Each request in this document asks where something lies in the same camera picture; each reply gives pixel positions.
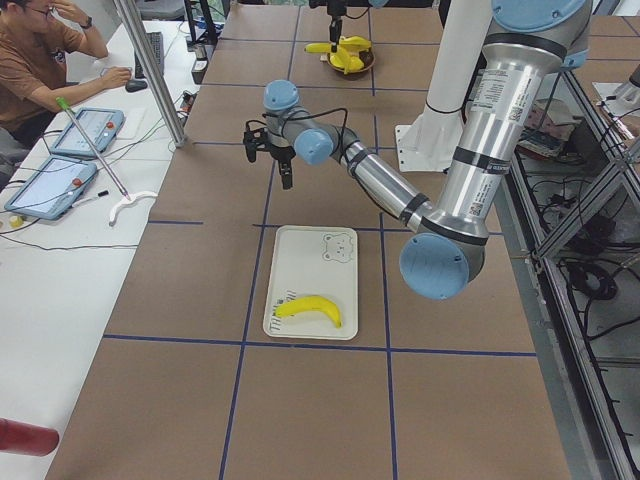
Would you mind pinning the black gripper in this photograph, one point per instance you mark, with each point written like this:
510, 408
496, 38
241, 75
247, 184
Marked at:
281, 151
333, 24

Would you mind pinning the yellow banana moved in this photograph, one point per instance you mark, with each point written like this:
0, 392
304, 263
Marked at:
324, 48
313, 303

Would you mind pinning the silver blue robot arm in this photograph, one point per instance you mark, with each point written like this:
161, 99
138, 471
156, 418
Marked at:
492, 59
377, 4

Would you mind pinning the brown wicker basket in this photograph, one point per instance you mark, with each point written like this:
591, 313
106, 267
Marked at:
366, 56

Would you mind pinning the cream bear print tray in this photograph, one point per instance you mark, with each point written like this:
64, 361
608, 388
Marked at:
309, 261

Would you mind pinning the white curved plastic part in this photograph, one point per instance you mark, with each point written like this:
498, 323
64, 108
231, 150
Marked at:
126, 201

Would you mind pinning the far teach pendant tablet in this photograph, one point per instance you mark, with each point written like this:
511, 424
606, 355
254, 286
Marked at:
102, 127

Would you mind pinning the teach pendant tablet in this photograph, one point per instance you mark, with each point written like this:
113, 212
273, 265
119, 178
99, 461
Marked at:
102, 127
52, 190

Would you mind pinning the near teach pendant tablet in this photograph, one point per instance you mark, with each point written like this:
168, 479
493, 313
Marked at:
52, 190

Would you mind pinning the person in brown shirt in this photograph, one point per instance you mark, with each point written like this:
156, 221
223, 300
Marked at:
36, 37

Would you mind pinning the red fire extinguisher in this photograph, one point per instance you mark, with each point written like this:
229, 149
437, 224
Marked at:
27, 439

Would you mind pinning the pink rod green handle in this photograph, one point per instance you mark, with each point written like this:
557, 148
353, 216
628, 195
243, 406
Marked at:
72, 117

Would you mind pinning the aluminium frame post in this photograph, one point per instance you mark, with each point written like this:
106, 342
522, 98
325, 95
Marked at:
134, 26

